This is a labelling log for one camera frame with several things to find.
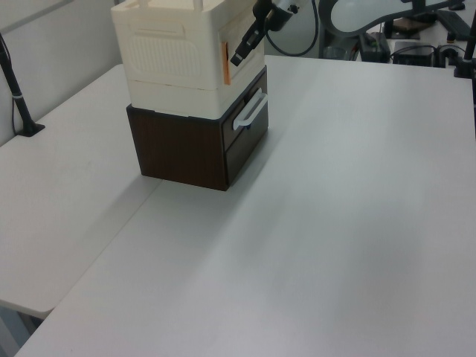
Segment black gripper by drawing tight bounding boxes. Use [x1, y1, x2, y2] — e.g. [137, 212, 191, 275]
[230, 0, 295, 67]

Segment cream cabinet door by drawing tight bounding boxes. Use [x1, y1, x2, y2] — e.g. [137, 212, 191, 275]
[216, 6, 266, 89]

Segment orange door handle strip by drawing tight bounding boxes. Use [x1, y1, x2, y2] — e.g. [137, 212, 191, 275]
[220, 41, 234, 88]

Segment cream plastic cabinet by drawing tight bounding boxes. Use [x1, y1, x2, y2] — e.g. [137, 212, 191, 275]
[110, 0, 267, 121]

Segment clear glass cup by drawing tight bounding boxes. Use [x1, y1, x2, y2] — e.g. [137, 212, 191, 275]
[322, 45, 355, 61]

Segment black and green device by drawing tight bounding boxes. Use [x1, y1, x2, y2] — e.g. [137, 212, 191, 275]
[357, 30, 392, 62]

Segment dark brown drawer unit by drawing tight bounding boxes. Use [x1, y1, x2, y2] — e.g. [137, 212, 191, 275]
[125, 65, 271, 193]

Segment brown flat object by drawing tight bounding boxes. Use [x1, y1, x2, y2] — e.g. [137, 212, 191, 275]
[391, 17, 423, 42]

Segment black electronics box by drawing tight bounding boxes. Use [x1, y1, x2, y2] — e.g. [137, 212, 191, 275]
[393, 40, 437, 68]

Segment black clamped stand pole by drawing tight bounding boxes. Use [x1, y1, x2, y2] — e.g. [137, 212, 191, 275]
[451, 18, 476, 80]

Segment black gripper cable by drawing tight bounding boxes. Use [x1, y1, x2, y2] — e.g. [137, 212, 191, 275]
[264, 0, 321, 58]

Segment white drawer handle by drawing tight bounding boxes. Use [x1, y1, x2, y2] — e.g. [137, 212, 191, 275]
[231, 91, 269, 132]

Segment brown drawer with handle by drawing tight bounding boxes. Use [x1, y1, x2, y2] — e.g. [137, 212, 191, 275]
[220, 69, 270, 150]

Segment brown drawer without handle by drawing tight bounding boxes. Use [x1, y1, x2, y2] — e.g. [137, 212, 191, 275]
[224, 123, 271, 187]

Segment black camera stand pole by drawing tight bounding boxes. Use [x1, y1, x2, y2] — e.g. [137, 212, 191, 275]
[0, 30, 47, 137]

